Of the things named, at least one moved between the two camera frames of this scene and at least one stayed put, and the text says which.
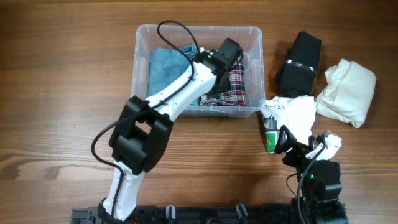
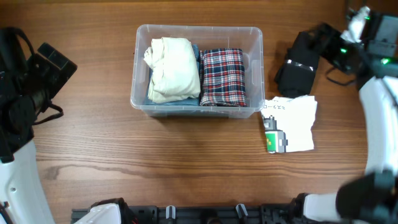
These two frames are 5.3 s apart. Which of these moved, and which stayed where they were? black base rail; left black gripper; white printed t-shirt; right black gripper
Moved: right black gripper; left black gripper
Stayed: black base rail; white printed t-shirt
